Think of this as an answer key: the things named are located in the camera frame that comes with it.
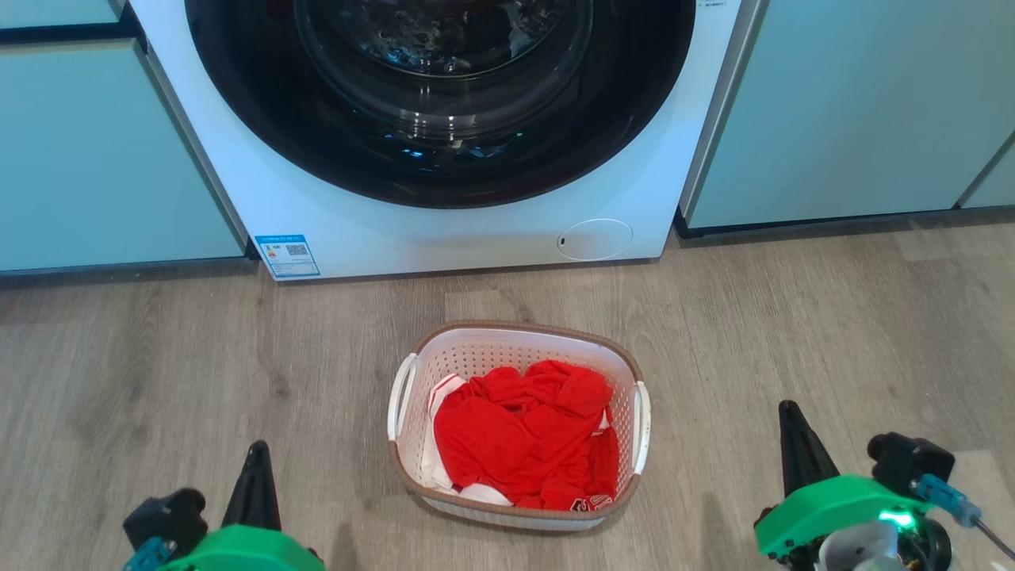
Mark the small pale green cabinet drawer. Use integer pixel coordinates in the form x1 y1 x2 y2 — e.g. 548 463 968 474
0 0 128 31

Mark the blue energy label sticker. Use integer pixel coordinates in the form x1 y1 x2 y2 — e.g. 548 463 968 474
254 234 321 280

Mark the round white filter cover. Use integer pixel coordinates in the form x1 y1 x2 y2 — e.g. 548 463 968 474
556 218 634 262

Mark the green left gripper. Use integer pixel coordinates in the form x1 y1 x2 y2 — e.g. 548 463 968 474
159 441 326 571

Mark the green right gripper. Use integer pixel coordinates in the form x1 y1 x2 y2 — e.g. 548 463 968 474
753 400 927 560

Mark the white perforated laundry basket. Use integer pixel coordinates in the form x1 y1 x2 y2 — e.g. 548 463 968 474
387 320 653 532

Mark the narrow pale green cabinet door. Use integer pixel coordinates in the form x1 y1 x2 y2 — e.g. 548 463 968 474
958 135 1015 211

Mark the red garment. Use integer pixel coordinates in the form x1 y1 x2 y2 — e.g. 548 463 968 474
433 359 621 512

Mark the white garment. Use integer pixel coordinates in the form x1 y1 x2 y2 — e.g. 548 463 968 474
420 373 516 508

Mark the white front-load washing machine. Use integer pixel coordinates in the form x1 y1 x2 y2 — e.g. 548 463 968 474
129 0 746 282

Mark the dark round washer door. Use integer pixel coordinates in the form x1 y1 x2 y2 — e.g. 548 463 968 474
184 0 697 210

